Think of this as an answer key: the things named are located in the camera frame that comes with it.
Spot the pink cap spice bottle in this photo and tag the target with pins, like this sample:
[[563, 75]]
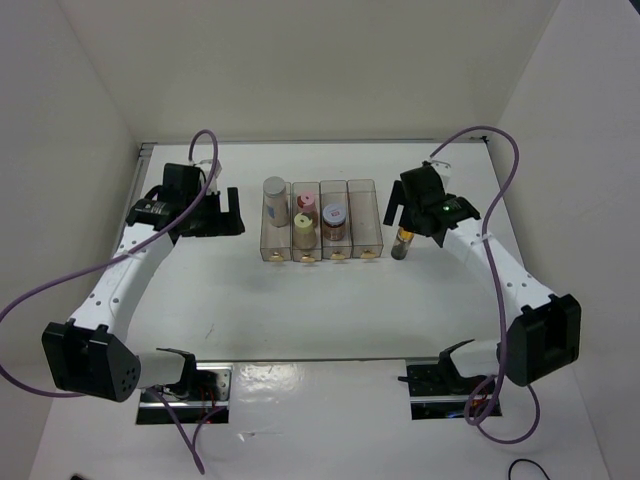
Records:
[[306, 205]]

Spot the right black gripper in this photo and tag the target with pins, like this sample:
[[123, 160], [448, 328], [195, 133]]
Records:
[[399, 196]]

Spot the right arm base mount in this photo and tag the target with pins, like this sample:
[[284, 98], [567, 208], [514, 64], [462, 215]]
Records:
[[431, 397]]

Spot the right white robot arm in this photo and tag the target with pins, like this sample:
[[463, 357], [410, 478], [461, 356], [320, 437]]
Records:
[[539, 331]]

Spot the red label spice jar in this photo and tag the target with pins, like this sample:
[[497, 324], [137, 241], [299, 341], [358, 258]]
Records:
[[334, 218]]

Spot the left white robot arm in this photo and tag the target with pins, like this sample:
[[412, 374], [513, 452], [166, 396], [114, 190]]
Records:
[[88, 353]]

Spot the blue label spice bottle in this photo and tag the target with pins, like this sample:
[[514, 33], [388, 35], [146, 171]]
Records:
[[276, 201]]

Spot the yellow cap spice bottle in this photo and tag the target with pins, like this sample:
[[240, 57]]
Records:
[[304, 234]]

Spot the clear organizer bin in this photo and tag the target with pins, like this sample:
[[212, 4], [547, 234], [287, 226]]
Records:
[[275, 243], [309, 255], [366, 234], [335, 191]]

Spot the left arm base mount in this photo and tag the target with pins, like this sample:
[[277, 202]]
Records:
[[206, 399]]

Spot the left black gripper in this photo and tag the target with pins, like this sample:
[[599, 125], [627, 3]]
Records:
[[223, 223]]

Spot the black cap yellow bottle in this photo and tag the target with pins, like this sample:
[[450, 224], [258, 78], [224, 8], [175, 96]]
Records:
[[401, 244]]

